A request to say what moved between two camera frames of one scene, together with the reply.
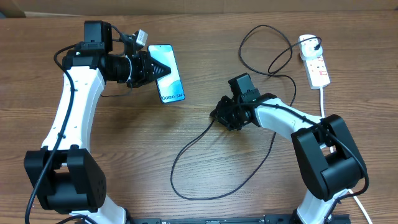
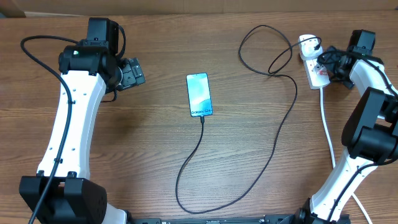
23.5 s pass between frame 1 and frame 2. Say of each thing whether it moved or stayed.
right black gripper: moved
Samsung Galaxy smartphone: moved
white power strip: stayed
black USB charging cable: moved
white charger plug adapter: stayed
